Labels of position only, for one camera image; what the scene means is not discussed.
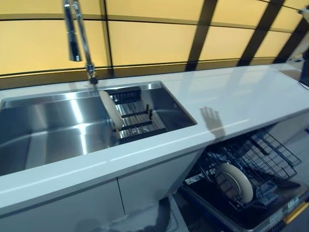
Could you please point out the cream ceramic plate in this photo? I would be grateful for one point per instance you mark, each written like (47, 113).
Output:
(243, 183)
(111, 111)

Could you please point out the open dishwasher door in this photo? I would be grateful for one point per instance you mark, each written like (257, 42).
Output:
(217, 210)

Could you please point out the black dish drying rack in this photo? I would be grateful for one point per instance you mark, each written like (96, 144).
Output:
(137, 120)

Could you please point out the stainless steel kitchen sink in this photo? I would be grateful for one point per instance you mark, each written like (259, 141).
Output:
(60, 125)

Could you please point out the chrome gooseneck kitchen faucet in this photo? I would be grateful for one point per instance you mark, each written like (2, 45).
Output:
(84, 43)

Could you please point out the black laptop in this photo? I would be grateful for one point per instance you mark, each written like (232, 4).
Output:
(304, 70)

